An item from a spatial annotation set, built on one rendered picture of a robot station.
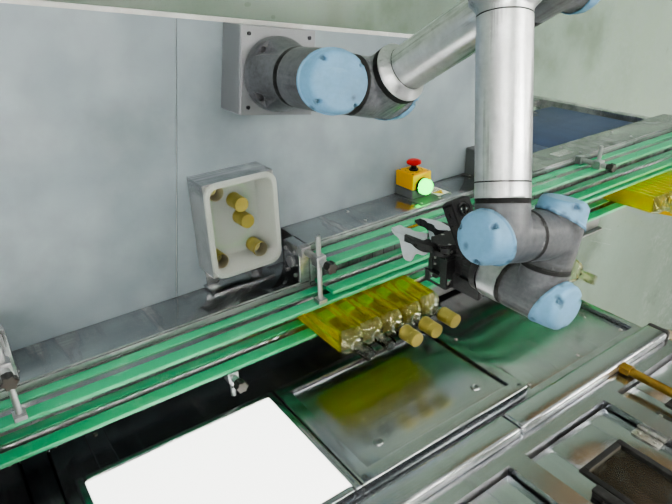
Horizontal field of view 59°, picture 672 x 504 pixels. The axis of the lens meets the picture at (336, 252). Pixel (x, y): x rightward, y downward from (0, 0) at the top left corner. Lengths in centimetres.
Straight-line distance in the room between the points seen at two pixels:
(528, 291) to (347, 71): 50
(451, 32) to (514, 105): 28
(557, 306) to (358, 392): 60
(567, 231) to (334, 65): 49
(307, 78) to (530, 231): 49
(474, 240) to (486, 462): 60
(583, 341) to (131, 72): 126
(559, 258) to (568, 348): 76
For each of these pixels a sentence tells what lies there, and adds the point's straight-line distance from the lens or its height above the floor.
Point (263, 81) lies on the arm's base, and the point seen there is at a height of 90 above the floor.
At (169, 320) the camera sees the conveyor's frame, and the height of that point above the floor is 84.
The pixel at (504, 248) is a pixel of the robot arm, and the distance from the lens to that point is 79.
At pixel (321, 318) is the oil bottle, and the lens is 135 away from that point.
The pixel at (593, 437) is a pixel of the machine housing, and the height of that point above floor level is 148.
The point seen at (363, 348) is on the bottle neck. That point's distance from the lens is 128.
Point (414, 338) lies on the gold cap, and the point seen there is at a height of 116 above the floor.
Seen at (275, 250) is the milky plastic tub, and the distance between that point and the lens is 141.
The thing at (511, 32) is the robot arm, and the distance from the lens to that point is 84.
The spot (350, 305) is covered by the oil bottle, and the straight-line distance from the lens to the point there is 139.
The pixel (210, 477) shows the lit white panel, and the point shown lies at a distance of 123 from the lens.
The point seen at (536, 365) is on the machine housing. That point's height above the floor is 125.
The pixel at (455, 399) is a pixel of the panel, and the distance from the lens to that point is 138.
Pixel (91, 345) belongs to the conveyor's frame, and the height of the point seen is 84.
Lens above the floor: 195
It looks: 47 degrees down
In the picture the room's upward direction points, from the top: 121 degrees clockwise
